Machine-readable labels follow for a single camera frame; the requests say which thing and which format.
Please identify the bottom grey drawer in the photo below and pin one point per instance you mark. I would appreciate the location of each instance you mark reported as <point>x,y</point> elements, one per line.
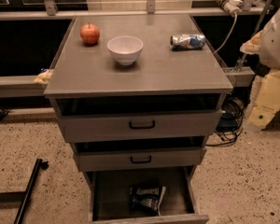
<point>110,192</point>

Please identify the grey drawer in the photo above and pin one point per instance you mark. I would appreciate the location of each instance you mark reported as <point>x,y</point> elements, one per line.
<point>138,117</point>
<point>139,154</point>
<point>110,192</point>

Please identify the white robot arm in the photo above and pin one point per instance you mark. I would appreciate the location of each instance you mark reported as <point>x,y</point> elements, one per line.
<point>266,43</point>

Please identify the white bowl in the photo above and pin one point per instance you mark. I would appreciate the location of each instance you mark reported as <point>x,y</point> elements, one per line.
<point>125,50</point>

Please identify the blue chip bag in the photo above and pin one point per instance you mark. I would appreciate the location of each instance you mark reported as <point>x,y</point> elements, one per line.
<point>148,199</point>

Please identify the red apple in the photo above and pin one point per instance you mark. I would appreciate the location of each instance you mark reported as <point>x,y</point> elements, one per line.
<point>90,33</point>

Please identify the grey drawer cabinet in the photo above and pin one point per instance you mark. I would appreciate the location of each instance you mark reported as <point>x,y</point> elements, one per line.
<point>84,71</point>

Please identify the yellow sponge on rail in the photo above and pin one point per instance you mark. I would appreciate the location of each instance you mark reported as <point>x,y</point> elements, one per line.
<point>44,76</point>

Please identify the white power strip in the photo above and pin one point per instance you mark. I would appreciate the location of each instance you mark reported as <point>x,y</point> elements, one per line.
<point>230,6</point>

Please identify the black metal floor bar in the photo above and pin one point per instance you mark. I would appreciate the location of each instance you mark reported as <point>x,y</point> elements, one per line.
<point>39,164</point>

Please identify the top grey drawer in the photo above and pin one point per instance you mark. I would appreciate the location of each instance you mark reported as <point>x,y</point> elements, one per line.
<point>138,117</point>

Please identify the crushed silver blue can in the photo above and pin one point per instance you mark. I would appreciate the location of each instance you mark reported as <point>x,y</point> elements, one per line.
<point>187,42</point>

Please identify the middle grey drawer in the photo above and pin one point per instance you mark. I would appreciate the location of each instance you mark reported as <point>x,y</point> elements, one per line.
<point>139,154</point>

